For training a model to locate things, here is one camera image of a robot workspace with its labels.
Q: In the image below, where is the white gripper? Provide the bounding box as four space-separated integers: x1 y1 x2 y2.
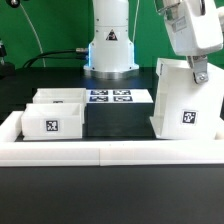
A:
155 0 223 84

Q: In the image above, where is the white drawer cabinet box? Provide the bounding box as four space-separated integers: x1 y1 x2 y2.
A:
150 58 224 140

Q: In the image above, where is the white front drawer tray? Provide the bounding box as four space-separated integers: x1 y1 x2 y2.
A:
21 103 84 140

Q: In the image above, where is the white drawer tray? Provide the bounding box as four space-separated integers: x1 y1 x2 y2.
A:
33 88 86 104
21 103 84 140

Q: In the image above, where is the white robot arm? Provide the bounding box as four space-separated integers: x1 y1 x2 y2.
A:
84 0 224 84

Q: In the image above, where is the white rear drawer tray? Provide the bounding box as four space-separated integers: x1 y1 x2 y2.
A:
33 88 86 104

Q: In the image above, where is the white marker tag sheet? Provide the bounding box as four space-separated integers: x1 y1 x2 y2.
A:
86 89 153 103

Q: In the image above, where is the black cable bundle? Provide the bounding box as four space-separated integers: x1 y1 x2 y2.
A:
21 47 90 69

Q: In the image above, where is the black camera stand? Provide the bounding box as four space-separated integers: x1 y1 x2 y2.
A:
0 39 15 77

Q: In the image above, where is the white foam border frame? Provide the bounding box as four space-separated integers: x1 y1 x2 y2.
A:
0 111 224 167

